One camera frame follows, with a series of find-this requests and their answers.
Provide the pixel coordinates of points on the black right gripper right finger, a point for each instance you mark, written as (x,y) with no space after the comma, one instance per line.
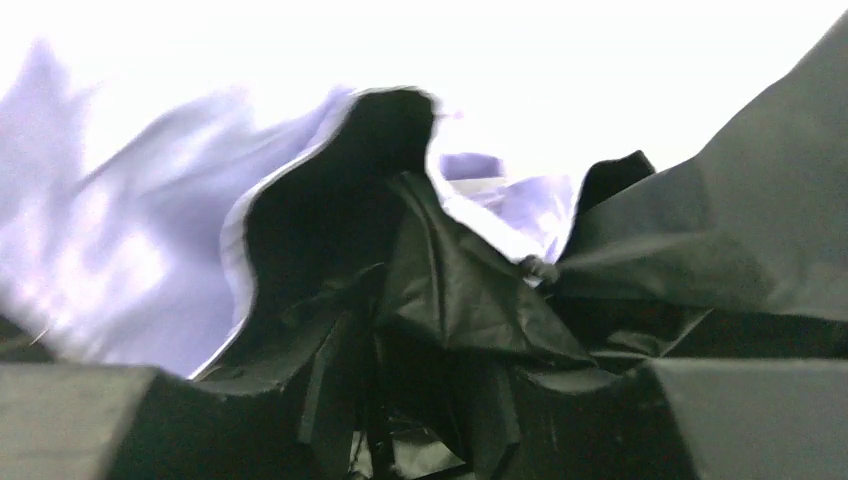
(742,419)

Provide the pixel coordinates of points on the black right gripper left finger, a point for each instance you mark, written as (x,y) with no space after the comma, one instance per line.
(73,422)

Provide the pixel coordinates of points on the lavender folding umbrella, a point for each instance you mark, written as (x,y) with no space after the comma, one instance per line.
(368,284)

